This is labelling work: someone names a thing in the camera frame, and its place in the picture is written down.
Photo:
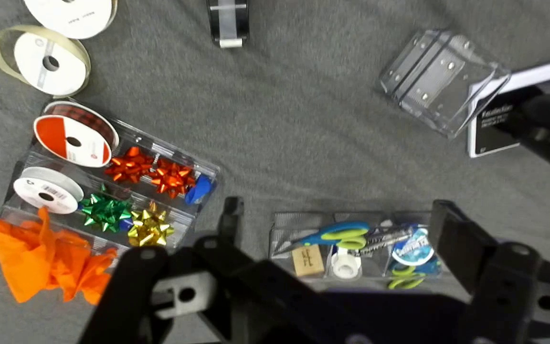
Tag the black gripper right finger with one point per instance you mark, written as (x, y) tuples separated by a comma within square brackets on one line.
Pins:
[(459, 248)]

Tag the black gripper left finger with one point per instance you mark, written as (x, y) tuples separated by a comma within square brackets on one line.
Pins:
[(230, 220)]

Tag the clear compartment case with bows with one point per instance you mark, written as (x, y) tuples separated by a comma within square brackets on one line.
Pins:
[(137, 134)]

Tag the blue ribbon piece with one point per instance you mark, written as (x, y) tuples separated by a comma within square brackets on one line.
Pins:
[(200, 189)]

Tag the blue white round ribbon roll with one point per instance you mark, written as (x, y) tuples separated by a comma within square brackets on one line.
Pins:
[(414, 248)]

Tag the green blue small scissors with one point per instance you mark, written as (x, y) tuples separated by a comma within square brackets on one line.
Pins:
[(406, 279)]

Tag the shiny gold gift bow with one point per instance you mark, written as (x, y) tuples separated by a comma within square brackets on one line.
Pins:
[(152, 225)]

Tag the tan wooden block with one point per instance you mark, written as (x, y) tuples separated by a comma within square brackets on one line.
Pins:
[(307, 260)]

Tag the grey tablecloth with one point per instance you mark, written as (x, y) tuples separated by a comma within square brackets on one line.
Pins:
[(288, 126)]

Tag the white tape roll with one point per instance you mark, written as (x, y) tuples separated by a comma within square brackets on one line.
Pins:
[(345, 264)]

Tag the white flat box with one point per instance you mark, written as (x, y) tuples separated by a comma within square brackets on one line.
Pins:
[(488, 130)]

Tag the shiny green gift bow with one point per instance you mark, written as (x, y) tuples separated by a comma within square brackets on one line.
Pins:
[(104, 212)]

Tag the empty clear plastic box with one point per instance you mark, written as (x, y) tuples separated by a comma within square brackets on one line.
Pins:
[(440, 78)]

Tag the red white plaid ribbon spool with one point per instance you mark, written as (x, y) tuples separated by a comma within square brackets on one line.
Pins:
[(56, 136)]

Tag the black tape dispenser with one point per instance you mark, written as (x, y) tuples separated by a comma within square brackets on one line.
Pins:
[(230, 19)]

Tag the orange fabric ribbon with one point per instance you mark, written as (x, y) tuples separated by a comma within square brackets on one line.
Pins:
[(34, 260)]

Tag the white spool loose beige ribbon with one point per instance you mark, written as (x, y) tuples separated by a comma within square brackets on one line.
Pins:
[(34, 53)]

